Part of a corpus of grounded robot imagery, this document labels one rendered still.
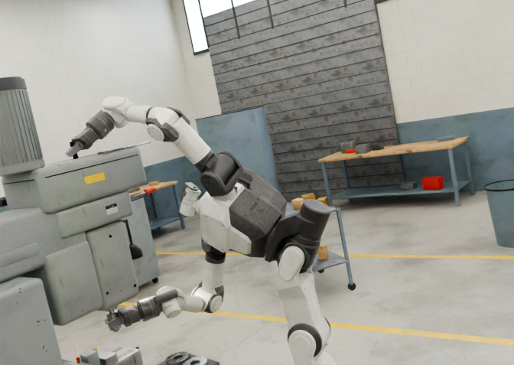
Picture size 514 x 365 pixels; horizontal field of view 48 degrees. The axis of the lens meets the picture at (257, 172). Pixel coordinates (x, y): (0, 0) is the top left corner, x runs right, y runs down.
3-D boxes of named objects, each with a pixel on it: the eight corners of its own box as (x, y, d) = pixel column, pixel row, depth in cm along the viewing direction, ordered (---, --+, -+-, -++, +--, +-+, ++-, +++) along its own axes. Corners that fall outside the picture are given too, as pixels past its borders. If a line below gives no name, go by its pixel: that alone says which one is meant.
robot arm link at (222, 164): (217, 141, 222) (240, 167, 225) (204, 148, 228) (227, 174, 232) (202, 159, 214) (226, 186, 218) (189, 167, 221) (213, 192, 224)
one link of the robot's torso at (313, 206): (336, 207, 224) (296, 189, 229) (326, 216, 212) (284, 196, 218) (312, 268, 233) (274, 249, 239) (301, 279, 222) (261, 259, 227)
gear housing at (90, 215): (98, 216, 241) (92, 193, 240) (135, 214, 226) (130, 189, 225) (25, 240, 215) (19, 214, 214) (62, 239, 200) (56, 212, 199)
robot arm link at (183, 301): (152, 293, 240) (172, 295, 251) (161, 311, 235) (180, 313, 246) (164, 284, 238) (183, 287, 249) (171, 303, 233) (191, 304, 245)
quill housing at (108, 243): (111, 291, 241) (94, 218, 237) (144, 294, 228) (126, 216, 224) (73, 310, 226) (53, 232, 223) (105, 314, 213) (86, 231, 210)
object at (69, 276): (68, 302, 227) (53, 239, 224) (106, 306, 212) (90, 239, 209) (24, 322, 213) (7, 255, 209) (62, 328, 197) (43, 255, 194)
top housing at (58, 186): (109, 187, 248) (101, 151, 246) (150, 184, 232) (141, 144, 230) (8, 217, 211) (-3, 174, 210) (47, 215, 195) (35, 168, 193)
